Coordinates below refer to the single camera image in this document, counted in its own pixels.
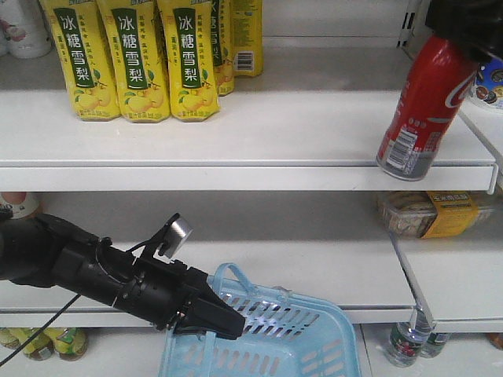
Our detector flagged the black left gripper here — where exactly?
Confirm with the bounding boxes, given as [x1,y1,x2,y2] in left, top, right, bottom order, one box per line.
[113,258,245,340]

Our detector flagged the light blue plastic basket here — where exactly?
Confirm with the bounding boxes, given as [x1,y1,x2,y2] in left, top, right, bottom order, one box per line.
[158,263,361,376]

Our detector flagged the red coke can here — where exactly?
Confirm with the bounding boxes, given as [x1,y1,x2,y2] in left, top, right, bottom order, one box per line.
[376,35,479,181]

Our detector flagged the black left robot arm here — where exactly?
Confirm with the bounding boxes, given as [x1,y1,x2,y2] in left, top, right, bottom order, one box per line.
[1,214,245,340]

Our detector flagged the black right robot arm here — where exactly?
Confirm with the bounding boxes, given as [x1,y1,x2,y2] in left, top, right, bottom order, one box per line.
[425,0,502,63]

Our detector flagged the white store shelving unit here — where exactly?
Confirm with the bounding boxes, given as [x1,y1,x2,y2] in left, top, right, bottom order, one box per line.
[1,1,502,376]

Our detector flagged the orange C100 juice bottle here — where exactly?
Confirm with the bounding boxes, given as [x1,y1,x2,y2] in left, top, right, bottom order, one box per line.
[1,192,42,221]

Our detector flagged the clear water bottle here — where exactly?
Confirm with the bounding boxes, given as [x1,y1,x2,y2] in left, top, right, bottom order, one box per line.
[385,306,433,368]

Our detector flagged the boxed cookies yellow band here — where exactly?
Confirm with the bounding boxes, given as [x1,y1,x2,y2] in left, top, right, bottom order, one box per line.
[376,191,502,239]

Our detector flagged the yellow pear drink bottle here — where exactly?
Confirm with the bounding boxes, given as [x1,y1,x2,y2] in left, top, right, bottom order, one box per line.
[157,0,220,122]
[40,1,121,121]
[97,1,171,123]

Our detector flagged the white peach drink bottle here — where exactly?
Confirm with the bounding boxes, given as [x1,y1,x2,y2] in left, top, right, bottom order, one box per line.
[1,0,52,59]

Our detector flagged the blue instant noodle cup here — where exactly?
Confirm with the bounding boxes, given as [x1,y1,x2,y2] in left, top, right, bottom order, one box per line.
[469,58,503,114]

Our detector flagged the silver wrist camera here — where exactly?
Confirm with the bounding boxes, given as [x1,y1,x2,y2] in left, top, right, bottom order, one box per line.
[153,213,193,259]

